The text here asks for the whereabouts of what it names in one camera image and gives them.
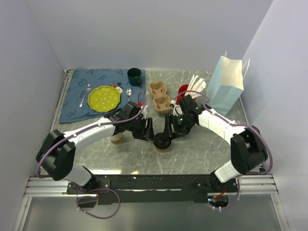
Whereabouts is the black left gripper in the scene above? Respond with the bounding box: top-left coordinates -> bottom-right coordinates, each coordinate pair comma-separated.
127,116 -> 156,141

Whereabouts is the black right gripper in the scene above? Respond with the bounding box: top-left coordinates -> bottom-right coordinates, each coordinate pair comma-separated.
161,113 -> 193,141

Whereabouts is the black plastic cup lid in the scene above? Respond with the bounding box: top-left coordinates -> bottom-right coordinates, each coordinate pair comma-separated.
154,132 -> 171,150

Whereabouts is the brown paper cup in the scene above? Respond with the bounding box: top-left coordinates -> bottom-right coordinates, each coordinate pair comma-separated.
156,147 -> 169,153

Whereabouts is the light blue paper bag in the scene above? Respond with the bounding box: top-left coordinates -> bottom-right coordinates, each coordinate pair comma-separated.
206,54 -> 250,116

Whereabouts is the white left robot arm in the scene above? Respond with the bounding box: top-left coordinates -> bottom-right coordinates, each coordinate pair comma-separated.
36,102 -> 155,193

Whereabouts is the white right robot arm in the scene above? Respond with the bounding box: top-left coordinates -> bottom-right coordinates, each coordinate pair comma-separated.
155,95 -> 273,192

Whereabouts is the brown pulp cup carrier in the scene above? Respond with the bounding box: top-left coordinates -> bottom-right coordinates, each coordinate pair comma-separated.
148,81 -> 171,114

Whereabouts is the stack of brown paper cups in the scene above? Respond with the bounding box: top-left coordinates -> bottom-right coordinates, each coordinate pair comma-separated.
108,133 -> 124,144

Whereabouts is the red cup holder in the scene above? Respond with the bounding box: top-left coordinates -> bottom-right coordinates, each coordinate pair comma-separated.
178,84 -> 189,97

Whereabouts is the silver spoon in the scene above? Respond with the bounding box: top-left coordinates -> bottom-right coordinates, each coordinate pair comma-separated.
126,88 -> 133,102

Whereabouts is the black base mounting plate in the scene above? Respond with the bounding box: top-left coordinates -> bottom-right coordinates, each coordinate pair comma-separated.
67,174 -> 238,205

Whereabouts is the yellow-green dotted plate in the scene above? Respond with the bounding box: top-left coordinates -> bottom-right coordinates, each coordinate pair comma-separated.
88,86 -> 121,113

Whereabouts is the dark green mug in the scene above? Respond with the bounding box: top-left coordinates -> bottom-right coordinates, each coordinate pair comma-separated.
127,68 -> 142,87

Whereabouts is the silver fork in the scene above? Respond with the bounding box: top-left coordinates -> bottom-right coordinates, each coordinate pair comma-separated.
79,84 -> 91,107

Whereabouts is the blue alphabet cloth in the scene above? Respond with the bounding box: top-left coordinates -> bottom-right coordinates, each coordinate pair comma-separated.
59,68 -> 146,124

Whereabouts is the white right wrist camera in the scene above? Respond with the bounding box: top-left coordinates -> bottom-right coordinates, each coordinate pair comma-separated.
169,100 -> 183,116

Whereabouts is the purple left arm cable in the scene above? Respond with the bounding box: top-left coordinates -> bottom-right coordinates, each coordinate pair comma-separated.
35,91 -> 147,179

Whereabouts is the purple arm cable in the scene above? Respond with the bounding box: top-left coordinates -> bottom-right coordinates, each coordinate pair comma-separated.
173,90 -> 274,175
35,91 -> 147,179

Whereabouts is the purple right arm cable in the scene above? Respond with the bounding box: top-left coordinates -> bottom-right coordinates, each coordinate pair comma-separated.
173,90 -> 274,175

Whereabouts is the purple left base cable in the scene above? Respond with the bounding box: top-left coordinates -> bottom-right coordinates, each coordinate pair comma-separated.
76,188 -> 120,219

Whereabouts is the aluminium frame rail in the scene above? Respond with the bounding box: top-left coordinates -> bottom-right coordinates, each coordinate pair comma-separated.
24,178 -> 76,197

